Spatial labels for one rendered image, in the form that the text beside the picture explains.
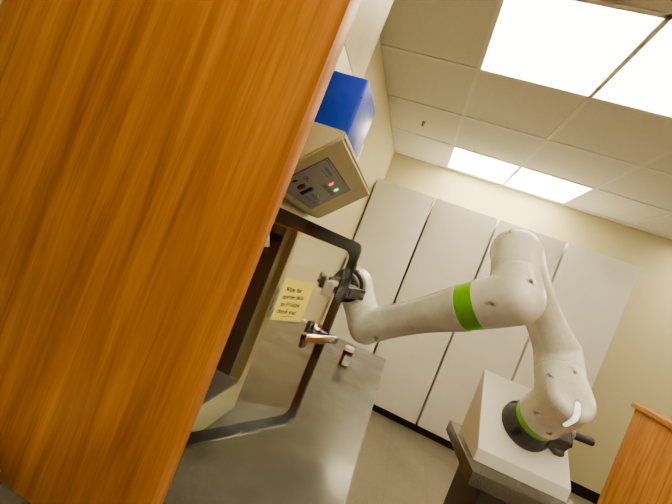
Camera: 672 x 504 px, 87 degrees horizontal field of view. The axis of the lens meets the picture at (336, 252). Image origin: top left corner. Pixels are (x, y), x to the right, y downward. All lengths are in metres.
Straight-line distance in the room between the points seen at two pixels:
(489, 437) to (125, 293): 1.07
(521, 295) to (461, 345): 2.83
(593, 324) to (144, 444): 3.71
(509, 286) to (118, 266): 0.71
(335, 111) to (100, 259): 0.36
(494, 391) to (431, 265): 2.34
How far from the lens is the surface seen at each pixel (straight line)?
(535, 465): 1.31
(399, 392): 3.72
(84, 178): 0.55
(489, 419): 1.29
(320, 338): 0.65
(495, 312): 0.85
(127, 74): 0.56
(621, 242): 4.51
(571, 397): 1.15
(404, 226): 3.59
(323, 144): 0.49
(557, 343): 1.19
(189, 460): 0.73
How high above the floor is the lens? 1.36
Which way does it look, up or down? 1 degrees down
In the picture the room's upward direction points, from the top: 22 degrees clockwise
